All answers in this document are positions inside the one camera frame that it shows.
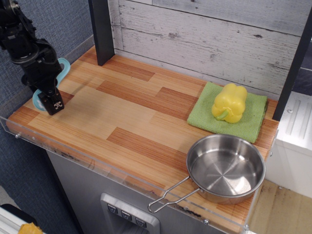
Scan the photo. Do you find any white appliance right side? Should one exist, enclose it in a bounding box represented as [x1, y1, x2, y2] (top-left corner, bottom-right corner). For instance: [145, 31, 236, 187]
[265, 92, 312, 197]

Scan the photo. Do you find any yellow bell pepper toy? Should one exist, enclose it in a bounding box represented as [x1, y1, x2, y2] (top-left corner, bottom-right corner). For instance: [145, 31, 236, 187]
[212, 83, 248, 123]

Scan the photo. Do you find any grey cabinet front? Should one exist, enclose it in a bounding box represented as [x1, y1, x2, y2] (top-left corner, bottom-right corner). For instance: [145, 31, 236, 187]
[46, 149, 220, 234]

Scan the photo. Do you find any light blue scrubber brush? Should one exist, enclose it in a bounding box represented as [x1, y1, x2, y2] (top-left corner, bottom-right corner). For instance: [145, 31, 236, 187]
[32, 58, 71, 111]

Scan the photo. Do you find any black vertical post left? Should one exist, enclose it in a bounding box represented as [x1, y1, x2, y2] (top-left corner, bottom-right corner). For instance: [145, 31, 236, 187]
[88, 0, 115, 66]

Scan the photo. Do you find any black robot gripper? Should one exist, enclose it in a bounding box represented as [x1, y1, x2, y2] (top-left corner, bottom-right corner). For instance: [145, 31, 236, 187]
[22, 39, 64, 116]

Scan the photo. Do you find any black vertical post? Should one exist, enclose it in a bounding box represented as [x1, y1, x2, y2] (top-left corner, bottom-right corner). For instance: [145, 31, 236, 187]
[272, 10, 312, 121]
[88, 0, 115, 66]

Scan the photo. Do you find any silver button control panel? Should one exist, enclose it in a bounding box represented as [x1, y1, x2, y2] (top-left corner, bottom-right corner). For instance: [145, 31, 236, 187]
[100, 193, 160, 234]

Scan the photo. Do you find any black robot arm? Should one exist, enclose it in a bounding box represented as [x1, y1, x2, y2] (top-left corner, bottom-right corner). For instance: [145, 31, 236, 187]
[0, 0, 70, 115]

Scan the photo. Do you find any stainless steel pan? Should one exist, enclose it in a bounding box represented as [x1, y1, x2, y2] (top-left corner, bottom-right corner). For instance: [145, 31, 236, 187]
[148, 134, 266, 213]

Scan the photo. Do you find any green cloth mat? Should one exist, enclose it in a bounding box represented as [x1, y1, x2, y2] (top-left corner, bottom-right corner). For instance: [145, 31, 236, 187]
[187, 82, 267, 143]

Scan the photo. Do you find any black vertical post right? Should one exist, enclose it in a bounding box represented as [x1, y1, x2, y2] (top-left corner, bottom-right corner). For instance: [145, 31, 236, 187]
[272, 10, 312, 121]

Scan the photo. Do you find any clear acrylic table guard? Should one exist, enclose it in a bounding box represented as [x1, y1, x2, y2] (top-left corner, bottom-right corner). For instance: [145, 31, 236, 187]
[0, 36, 278, 234]

